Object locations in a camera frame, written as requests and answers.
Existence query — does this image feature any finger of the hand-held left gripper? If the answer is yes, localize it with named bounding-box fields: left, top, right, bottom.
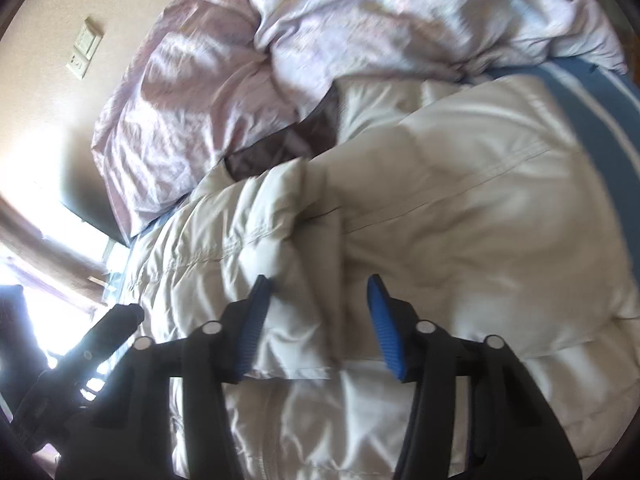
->
left=64, top=302, right=146, bottom=367

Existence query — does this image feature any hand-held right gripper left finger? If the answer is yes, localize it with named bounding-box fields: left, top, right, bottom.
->
left=55, top=274, right=275, bottom=480

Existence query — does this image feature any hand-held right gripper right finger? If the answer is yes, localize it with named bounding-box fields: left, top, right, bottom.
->
left=366, top=274, right=584, bottom=480

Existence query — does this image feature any beige puffer jacket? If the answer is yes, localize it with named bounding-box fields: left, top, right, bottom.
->
left=127, top=75, right=636, bottom=480

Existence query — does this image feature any bright window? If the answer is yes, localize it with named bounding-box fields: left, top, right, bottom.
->
left=0, top=232, right=132, bottom=376

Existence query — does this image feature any dark headboard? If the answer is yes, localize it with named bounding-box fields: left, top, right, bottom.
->
left=60, top=160, right=135, bottom=249

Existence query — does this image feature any pink pillow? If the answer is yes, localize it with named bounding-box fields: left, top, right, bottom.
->
left=90, top=0, right=321, bottom=241

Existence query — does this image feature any blue white striped bedsheet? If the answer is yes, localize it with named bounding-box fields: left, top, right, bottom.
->
left=465, top=55, right=640, bottom=201

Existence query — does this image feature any pink floral duvet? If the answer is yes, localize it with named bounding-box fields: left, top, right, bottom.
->
left=235, top=0, right=628, bottom=111

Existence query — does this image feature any beige wall switch plate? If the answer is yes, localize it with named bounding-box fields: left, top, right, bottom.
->
left=66, top=17, right=105, bottom=80

